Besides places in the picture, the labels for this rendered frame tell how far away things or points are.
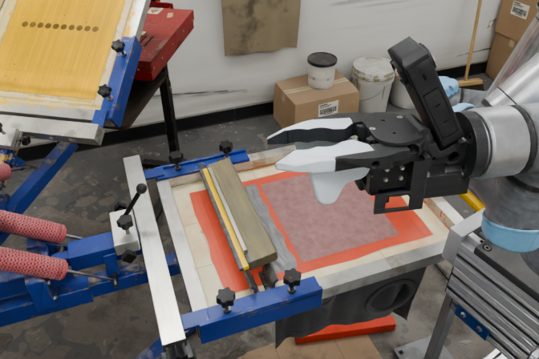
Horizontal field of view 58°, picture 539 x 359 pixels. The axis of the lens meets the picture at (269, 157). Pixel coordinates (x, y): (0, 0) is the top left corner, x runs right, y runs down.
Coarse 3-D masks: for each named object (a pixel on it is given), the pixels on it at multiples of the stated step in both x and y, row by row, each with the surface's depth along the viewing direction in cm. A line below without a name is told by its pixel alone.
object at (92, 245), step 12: (84, 240) 124; (96, 240) 124; (108, 240) 124; (72, 252) 121; (84, 252) 121; (96, 252) 121; (108, 252) 123; (72, 264) 121; (84, 264) 122; (96, 264) 124
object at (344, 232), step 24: (312, 216) 143; (336, 216) 143; (360, 216) 143; (384, 216) 143; (408, 216) 144; (216, 240) 136; (288, 240) 136; (312, 240) 136; (336, 240) 136; (360, 240) 136; (384, 240) 136; (408, 240) 136; (216, 264) 129; (312, 264) 129; (240, 288) 123
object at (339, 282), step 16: (256, 160) 160; (272, 160) 162; (192, 176) 155; (160, 192) 147; (176, 208) 141; (432, 208) 145; (448, 208) 141; (176, 224) 136; (448, 224) 139; (176, 240) 131; (176, 256) 128; (400, 256) 127; (416, 256) 127; (432, 256) 127; (192, 272) 122; (336, 272) 122; (352, 272) 122; (368, 272) 122; (384, 272) 124; (400, 272) 126; (192, 288) 118; (336, 288) 120; (352, 288) 123; (192, 304) 115
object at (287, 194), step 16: (272, 176) 158; (288, 176) 158; (304, 176) 158; (192, 192) 152; (272, 192) 152; (288, 192) 152; (304, 192) 152; (352, 192) 152; (208, 208) 146; (272, 208) 146; (288, 208) 146; (304, 208) 146; (320, 208) 146; (208, 224) 141
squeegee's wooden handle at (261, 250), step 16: (224, 160) 148; (224, 176) 142; (224, 192) 137; (240, 192) 136; (240, 208) 131; (240, 224) 127; (256, 224) 126; (256, 240) 122; (256, 256) 118; (272, 256) 119
